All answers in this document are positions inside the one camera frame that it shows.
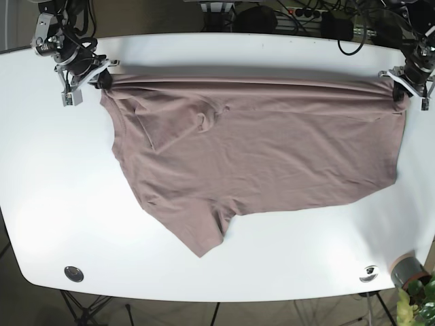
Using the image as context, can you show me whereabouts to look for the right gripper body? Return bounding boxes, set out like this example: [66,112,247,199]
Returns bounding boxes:
[53,48,120,107]

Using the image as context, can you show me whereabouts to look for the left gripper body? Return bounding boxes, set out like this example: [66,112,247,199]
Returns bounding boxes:
[379,51,434,111]

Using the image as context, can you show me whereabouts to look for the pink T-shirt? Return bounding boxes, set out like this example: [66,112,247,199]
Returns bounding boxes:
[101,75,410,257]

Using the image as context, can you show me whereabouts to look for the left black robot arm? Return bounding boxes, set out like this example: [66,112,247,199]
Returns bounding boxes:
[332,1,434,111]

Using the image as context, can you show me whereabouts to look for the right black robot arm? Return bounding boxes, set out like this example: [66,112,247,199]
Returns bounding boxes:
[31,0,120,106]

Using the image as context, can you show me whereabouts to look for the grey plant pot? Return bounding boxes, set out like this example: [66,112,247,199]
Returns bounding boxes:
[389,251,432,290]

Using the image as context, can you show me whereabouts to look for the right metal table grommet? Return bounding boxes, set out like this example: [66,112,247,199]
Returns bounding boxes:
[359,266,379,283]

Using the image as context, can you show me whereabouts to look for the metal table grommet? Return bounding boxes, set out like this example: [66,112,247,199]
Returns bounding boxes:
[359,266,379,283]
[64,266,84,283]

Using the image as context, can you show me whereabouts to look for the left metal table grommet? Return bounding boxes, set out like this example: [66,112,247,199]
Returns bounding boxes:
[64,266,84,283]

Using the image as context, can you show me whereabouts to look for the green plant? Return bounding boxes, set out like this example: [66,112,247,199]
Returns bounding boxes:
[396,275,434,326]

